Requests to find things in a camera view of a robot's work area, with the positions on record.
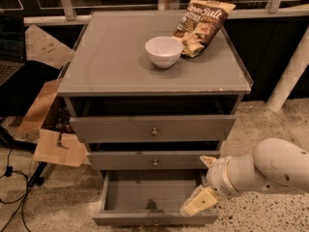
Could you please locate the grey drawer cabinet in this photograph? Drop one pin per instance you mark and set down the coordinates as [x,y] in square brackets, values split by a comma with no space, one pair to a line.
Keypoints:
[111,75]

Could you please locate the white bowl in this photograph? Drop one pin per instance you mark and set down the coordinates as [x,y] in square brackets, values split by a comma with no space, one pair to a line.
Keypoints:
[164,52]

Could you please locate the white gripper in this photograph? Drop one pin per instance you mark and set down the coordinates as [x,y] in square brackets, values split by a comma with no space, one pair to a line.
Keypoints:
[216,176]

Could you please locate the black laptop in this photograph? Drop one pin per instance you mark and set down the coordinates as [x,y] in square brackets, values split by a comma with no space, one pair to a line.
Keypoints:
[12,46]

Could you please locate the grey bottom drawer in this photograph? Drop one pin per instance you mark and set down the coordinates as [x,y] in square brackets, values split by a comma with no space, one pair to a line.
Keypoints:
[149,197]

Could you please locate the metal railing frame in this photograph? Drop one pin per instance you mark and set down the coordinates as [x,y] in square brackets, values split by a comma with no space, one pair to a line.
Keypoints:
[67,4]

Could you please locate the sea salt chip bag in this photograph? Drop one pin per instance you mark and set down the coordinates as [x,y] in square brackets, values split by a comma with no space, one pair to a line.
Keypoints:
[200,23]

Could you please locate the white diagonal pole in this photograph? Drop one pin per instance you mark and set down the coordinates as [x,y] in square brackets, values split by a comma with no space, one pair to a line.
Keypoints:
[291,75]

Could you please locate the grey drawer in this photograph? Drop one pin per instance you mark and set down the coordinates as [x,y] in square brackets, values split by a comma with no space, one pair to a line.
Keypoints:
[150,160]
[149,197]
[112,129]

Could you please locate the grey middle drawer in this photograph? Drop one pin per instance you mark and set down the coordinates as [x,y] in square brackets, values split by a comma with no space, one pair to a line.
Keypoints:
[150,160]

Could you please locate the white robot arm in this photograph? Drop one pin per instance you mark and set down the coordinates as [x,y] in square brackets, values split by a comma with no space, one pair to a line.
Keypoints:
[274,166]

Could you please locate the grey top drawer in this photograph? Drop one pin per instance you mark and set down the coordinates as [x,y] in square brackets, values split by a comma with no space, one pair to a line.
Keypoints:
[112,129]

